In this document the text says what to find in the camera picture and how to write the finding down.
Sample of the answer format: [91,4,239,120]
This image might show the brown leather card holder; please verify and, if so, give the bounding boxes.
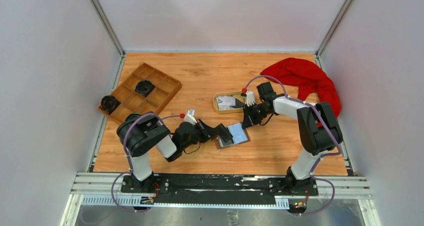
[216,122,250,151]

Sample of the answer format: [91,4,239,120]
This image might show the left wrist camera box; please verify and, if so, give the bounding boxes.
[183,108,197,126]

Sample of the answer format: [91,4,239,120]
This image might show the wooden compartment tray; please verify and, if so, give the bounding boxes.
[97,62,182,124]

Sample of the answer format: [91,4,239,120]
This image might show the black coiled cable roll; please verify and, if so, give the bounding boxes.
[134,80,156,98]
[100,95,121,115]

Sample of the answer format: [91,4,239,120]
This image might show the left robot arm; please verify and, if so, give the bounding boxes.
[116,109,233,193]

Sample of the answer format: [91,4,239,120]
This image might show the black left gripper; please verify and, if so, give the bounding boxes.
[181,118,221,150]

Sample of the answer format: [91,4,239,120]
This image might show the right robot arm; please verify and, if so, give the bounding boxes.
[241,82,343,195]

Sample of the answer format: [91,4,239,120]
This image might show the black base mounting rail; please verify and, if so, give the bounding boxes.
[119,173,319,205]

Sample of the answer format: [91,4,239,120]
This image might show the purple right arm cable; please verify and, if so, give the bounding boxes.
[244,74,344,217]

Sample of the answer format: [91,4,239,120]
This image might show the beige oval tray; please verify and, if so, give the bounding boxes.
[212,91,244,114]

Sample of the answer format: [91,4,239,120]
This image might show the red cloth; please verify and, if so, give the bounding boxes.
[260,57,342,117]

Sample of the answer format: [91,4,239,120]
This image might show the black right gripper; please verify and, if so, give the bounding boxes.
[242,102,272,129]

